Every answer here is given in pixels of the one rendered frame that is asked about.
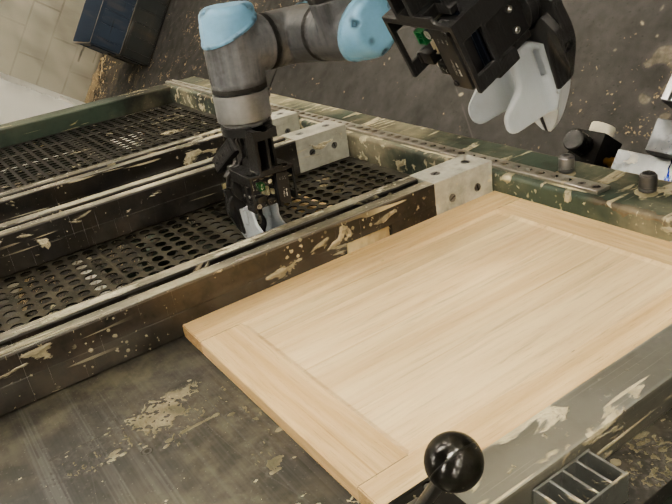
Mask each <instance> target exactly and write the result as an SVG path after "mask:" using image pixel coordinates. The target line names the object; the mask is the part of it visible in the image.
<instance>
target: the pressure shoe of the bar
mask: <svg viewBox="0 0 672 504"><path fill-rule="evenodd" d="M388 236H390V232H389V226H387V227H385V228H383V229H380V230H378V231H375V232H373V233H371V234H368V235H366V236H364V237H361V238H359V239H356V240H354V241H352V242H349V243H347V244H346V247H347V254H348V253H351V252H353V251H355V250H358V249H360V248H362V247H365V246H367V245H369V244H372V243H374V242H376V241H379V240H381V239H383V238H386V237H388Z"/></svg>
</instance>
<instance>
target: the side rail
mask: <svg viewBox="0 0 672 504"><path fill-rule="evenodd" d="M170 90H171V89H170V87H168V86H164V85H157V86H153V87H149V88H145V89H141V90H137V91H133V92H129V93H125V94H121V95H117V96H113V97H109V98H105V99H101V100H97V101H93V102H89V103H85V104H81V105H77V106H73V107H69V108H65V109H61V110H57V111H53V112H49V113H45V114H41V115H37V116H33V117H29V118H25V119H21V120H17V121H13V122H9V123H5V124H1V125H0V148H4V147H7V146H11V145H15V144H19V143H22V142H26V141H30V140H34V139H38V138H41V137H45V136H49V135H53V134H56V133H60V132H64V131H68V130H71V129H75V128H79V127H83V126H86V125H90V124H94V123H98V122H102V121H105V120H109V119H113V118H117V117H120V116H124V115H128V114H132V113H135V112H139V111H143V110H147V109H151V108H154V107H158V106H162V105H166V104H169V103H173V101H172V97H171V93H170Z"/></svg>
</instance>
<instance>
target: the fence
mask: <svg viewBox="0 0 672 504"><path fill-rule="evenodd" d="M671 408H672V324H670V325H669V326H667V327H666V328H664V329H663V330H661V331H660V332H658V333H657V334H655V335H654V336H652V337H651V338H649V339H648V340H646V341H645V342H643V343H642V344H640V345H639V346H637V347H636V348H634V349H633V350H632V351H630V352H629V353H627V354H626V355H624V356H623V357H621V358H620V359H618V360H617V361H615V362H614V363H612V364H611V365H609V366H608V367H606V368H605V369H603V370H602V371H600V372H599V373H597V374H596V375H594V376H593V377H591V378H590V379H588V380H587V381H585V382H584V383H582V384H581V385H579V386H578V387H576V388H575V389H573V390H572V391H570V392H569V393H567V394H566V395H564V396H563V397H561V398H560V399H558V400H557V401H555V402H554V403H552V404H551V405H549V406H548V407H546V408H545V409H543V410H542V411H540V412H539V413H537V414H536V415H534V416H533V417H531V418H530V419H528V420H527V421H525V422H524V423H523V424H521V425H520V426H518V427H517V428H515V429H514V430H512V431H511V432H509V433H508V434H506V435H505V436H503V437H502V438H500V439H499V440H497V441H496V442H494V443H493V444H491V445H490V446H488V447H487V448H485V449H484V450H482V453H483V456H484V471H483V474H482V477H481V479H480V480H479V482H478V483H477V484H476V485H475V486H474V487H473V488H471V489H470V490H468V491H466V492H462V493H454V494H455V495H456V496H457V497H459V498H460V499H461V500H462V501H464V502H465V503H466V504H532V490H533V489H534V488H536V487H537V486H538V485H540V484H541V483H542V482H544V481H545V480H547V479H548V478H549V477H551V476H552V475H553V474H555V473H556V472H557V471H559V470H560V469H561V468H563V467H564V466H565V465H567V464H568V463H569V462H571V461H572V460H573V459H575V458H576V457H578V456H579V455H580V454H582V453H583V452H584V451H586V450H587V449H590V451H591V452H593V453H594V454H596V455H598V456H599V457H601V458H603V459H606V458H608V457H609V456H610V455H611V454H613V453H614V452H615V451H617V450H618V449H619V448H621V447H622V446H623V445H625V444H626V443H627V442H628V441H630V440H631V439H632V438H634V437H635V436H636V435H638V434H639V433H640V432H641V431H643V430H644V429H645V428H647V427H648V426H649V425H651V424H652V423H653V422H655V421H656V420H657V419H658V418H660V417H661V416H662V415H664V414H665V413H666V412H668V411H669V410H670V409H671Z"/></svg>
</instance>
